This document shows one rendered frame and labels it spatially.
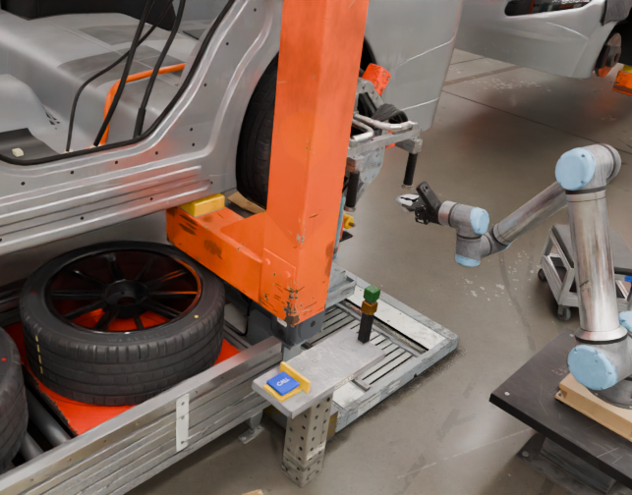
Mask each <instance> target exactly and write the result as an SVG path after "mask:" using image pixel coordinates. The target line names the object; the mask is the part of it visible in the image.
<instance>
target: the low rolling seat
mask: <svg viewBox="0 0 632 495"><path fill-rule="evenodd" d="M610 241H611V251H612V261H613V271H614V281H615V290H616V299H617V309H618V315H619V313H620V312H623V311H631V310H632V286H631V288H630V292H629V294H628V293H627V291H626V290H625V288H624V286H623V285H622V283H621V282H620V281H625V282H631V285H632V250H631V248H630V247H629V245H627V244H626V242H625V241H624V239H623V238H622V236H621V235H620V234H619V233H618V232H614V231H610ZM553 245H554V246H555V248H556V250H557V252H558V254H552V253H550V252H551V249H552V246H553ZM540 264H541V267H542V268H541V269H540V270H539V272H538V277H539V279H540V280H541V281H542V282H548V283H549V286H550V288H551V290H552V292H553V295H554V297H555V299H556V301H557V304H558V309H557V315H558V317H559V319H560V320H568V319H569V318H570V314H571V313H570V309H569V307H570V306H577V307H579V305H578V297H577V288H576V279H575V269H574V260H573V251H572V243H571V234H570V226H568V225H561V224H553V225H552V228H551V229H550V230H549V233H548V236H547V239H546V244H545V247H544V250H543V253H542V257H541V260H540Z"/></svg>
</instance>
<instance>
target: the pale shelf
mask: <svg viewBox="0 0 632 495"><path fill-rule="evenodd" d="M357 339H358V334H357V333H355V332H354V331H352V330H351V329H349V328H346V329H344V330H342V331H340V332H339V333H337V334H335V335H333V336H332V337H330V338H328V339H326V340H324V341H323V342H321V343H319V344H317V345H316V346H314V347H312V348H310V349H308V350H307V351H305V352H303V353H301V354H299V355H298V356H296V357H293V358H292V359H290V360H288V361H286V362H285V363H287V364H288V365H289V366H291V367H292V368H293V369H295V370H296V371H297V372H299V373H300V374H301V375H303V376H304V377H305V378H307V379H308V380H310V381H311V389H310V393H307V392H305V391H304V390H303V389H302V390H301V391H300V392H299V393H297V394H295V395H294V396H292V397H291V398H289V399H287V400H286V401H284V402H282V403H281V402H280V401H279V400H277V399H276V398H275V397H274V396H272V395H271V394H270V393H269V392H267V391H266V390H265V389H264V388H263V385H265V384H266V381H267V380H269V379H270V378H272V377H274V376H276V375H277V374H279V373H280V365H279V366H277V367H276V368H274V369H272V370H270V371H268V372H267V373H266V374H264V375H262V376H260V377H259V378H257V379H255V380H253V385H252V389H254V390H255V391H256V392H257V393H259V394H260V395H261V396H262V397H264V398H265V399H266V400H267V401H268V402H270V403H271V404H272V405H273V406H275V407H276V408H277V409H278V410H280V411H281V412H282V413H284V414H285V415H286V416H287V417H288V418H290V419H292V418H293V417H295V416H296V415H298V414H299V413H302V412H303V411H305V410H306V409H308V408H309V407H311V406H312V405H314V404H315V403H317V402H319V401H320V400H322V399H323V398H325V397H326V396H328V395H329V394H331V393H333V392H334V391H336V390H337V389H339V388H340V387H342V386H343V385H345V384H346V383H348V382H350V381H351V380H353V379H354V378H356V377H357V376H359V375H360V374H362V373H364V372H365V371H367V370H368V369H370V368H371V367H373V366H374V365H376V364H378V363H379V362H381V361H382V360H384V357H385V351H383V350H381V349H380V348H378V347H377V346H375V345H374V344H372V343H371V342H368V343H367V344H365V345H362V344H361V343H359V342H358V341H357Z"/></svg>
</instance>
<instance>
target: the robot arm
mask: <svg viewBox="0 0 632 495"><path fill-rule="evenodd" d="M620 165H621V159H620V156H619V154H618V152H617V151H616V149H615V148H613V147H612V146H610V145H608V144H605V143H596V144H592V145H589V146H584V147H577V148H574V149H572V150H570V151H567V152H565V153H564V154H563V155H562V156H561V157H560V158H559V159H558V161H557V163H556V166H555V177H556V179H557V181H556V182H555V183H553V184H552V185H550V186H549V187H548V188H546V189H545V190H544V191H542V192H540V193H539V194H538V195H536V196H535V197H534V198H532V199H531V200H529V201H528V202H527V203H525V204H524V205H523V206H521V207H520V208H518V209H517V210H516V211H514V212H513V213H512V214H510V215H509V216H507V217H506V218H505V219H503V220H502V221H501V222H499V223H497V224H495V225H494V226H493V227H491V228H490V229H488V222H489V218H488V213H487V212H486V211H485V210H484V209H480V208H479V207H473V206H469V205H464V204H460V203H456V202H451V201H446V202H440V201H439V199H438V198H437V196H436V195H435V193H434V192H433V190H432V189H431V187H430V186H429V184H428V183H427V182H422V183H420V184H419V185H418V186H417V187H416V191H417V192H418V193H410V194H405V195H401V196H398V197H396V198H395V199H396V201H397V203H399V204H400V205H401V207H402V209H403V211H404V212H405V213H409V211H415V215H416V217H415V220H416V222H418V223H422V224H426V225H428V224H429V222H432V223H435V224H439V225H445V226H449V227H453V228H456V229H457V238H456V251H455V260H456V262H457V263H459V264H461V265H464V266H478V265H479V264H480V258H483V257H486V256H488V255H491V254H494V253H497V252H501V251H504V250H506V249H507V248H508V247H509V246H510V244H511V243H512V242H513V241H515V240H516V239H518V238H519V237H521V236H522V235H524V234H525V233H527V232H528V231H530V230H531V229H533V228H534V227H536V226H537V225H539V224H540V223H542V222H543V221H545V220H546V219H547V218H548V217H549V216H551V215H552V214H554V213H555V212H557V211H558V210H560V209H561V208H563V207H564V206H566V205H567V206H568V215H569V225H570V234H571V243H572V251H573V260H574V269H575V279H576V288H577V297H578V305H579V314H580V323H581V325H580V327H579V328H578V329H577V330H576V331H575V340H576V347H575V348H573V349H572V350H571V352H570V353H569V355H568V359H567V363H568V365H569V366H568V367H569V370H570V372H571V374H572V375H573V377H574V378H575V379H576V380H577V381H578V382H579V383H580V384H582V385H583V386H585V387H587V388H589V389H592V390H596V391H597V392H598V393H599V394H601V395H602V396H604V397H606V398H607V399H609V400H612V401H614V402H617V403H620V404H624V405H632V311H623V312H621V313H619V315H618V309H617V299H616V290H615V281H614V271H613V261H612V251H611V241H610V231H609V222H608V212H607V202H606V184H608V183H609V182H610V181H611V180H612V179H613V178H614V177H615V176H616V175H617V173H618V172H619V169H620ZM417 217H418V218H417ZM418 219H419V220H423V221H424V223H423V222H419V220H418ZM427 220H428V222H427Z"/></svg>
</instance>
